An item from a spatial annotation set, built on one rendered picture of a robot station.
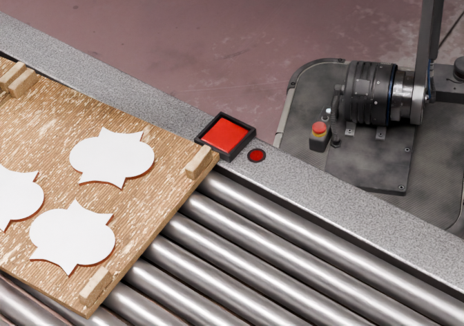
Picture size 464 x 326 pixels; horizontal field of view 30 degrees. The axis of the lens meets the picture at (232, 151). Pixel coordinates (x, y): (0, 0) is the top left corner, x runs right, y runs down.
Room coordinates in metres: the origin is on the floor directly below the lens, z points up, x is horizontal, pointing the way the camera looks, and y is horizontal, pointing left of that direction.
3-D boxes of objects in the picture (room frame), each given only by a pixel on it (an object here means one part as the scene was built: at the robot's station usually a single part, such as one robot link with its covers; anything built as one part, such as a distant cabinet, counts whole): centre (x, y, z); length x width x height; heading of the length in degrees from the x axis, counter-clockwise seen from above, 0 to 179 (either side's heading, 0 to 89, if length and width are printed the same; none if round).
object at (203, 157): (0.92, 0.05, 0.95); 0.06 x 0.02 x 0.03; 140
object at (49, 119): (0.94, 0.29, 0.93); 0.41 x 0.35 x 0.02; 50
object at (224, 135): (0.99, 0.01, 0.92); 0.06 x 0.06 x 0.01; 46
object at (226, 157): (0.99, 0.01, 0.92); 0.08 x 0.08 x 0.02; 46
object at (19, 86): (1.17, 0.35, 0.95); 0.06 x 0.02 x 0.03; 140
